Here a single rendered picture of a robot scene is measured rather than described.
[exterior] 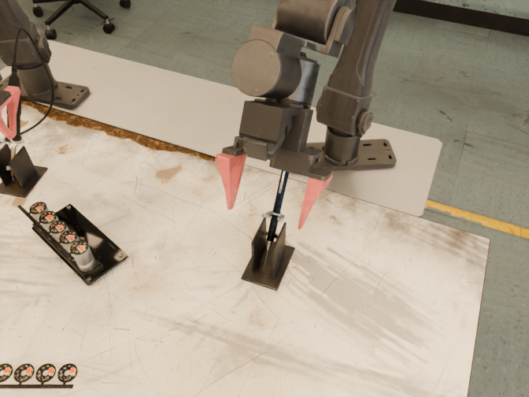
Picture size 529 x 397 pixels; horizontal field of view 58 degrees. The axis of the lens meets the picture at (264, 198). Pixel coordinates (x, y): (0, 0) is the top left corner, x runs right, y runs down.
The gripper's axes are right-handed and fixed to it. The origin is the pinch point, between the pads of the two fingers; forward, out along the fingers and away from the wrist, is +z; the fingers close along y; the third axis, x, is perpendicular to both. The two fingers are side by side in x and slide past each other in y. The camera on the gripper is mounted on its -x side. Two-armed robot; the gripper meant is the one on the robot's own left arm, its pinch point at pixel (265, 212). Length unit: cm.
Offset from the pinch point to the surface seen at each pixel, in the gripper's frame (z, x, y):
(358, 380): 17.7, -1.8, 16.8
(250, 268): 11.3, 7.0, -2.2
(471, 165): 2, 155, 45
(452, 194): 13, 139, 39
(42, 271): 17.7, -1.8, -31.8
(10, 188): 10.5, 8.1, -47.9
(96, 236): 12.4, 4.1, -27.2
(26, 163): 5.7, 9.4, -46.1
